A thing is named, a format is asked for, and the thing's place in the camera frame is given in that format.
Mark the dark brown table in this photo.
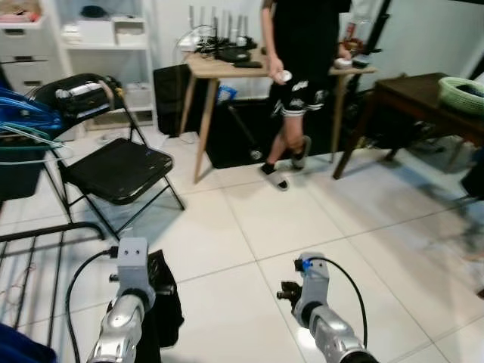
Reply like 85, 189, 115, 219
333, 72, 484, 180

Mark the black equipment with white parts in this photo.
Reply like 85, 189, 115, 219
53, 78, 114, 122

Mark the pale green plastic hanger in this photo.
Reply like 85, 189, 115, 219
0, 125, 75, 166

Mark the light wooden table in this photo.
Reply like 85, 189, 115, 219
181, 49, 379, 185

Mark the green plastic basket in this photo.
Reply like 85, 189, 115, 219
439, 76, 484, 116

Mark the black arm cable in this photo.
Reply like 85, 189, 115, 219
64, 246, 120, 363
299, 256, 369, 349

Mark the white drawer cabinet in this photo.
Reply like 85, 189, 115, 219
0, 15, 57, 95

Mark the black metal clothes rack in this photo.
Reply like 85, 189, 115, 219
0, 222, 107, 349

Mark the person in black clothes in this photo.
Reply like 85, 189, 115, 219
259, 0, 356, 191

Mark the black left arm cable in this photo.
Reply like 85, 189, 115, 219
64, 246, 120, 363

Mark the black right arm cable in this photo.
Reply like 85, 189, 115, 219
299, 256, 369, 349

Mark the black rectangular box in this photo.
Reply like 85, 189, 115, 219
154, 64, 191, 137

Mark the royal blue garment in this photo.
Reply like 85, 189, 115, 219
0, 324, 57, 363

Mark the white shelf unit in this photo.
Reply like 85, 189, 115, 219
57, 0, 156, 129

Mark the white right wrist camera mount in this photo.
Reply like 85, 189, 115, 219
295, 253, 331, 311

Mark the black printed garment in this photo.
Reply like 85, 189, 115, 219
136, 250, 185, 363

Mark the black router with antennas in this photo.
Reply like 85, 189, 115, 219
185, 4, 254, 63

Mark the black folding chair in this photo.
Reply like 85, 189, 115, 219
30, 73, 186, 241

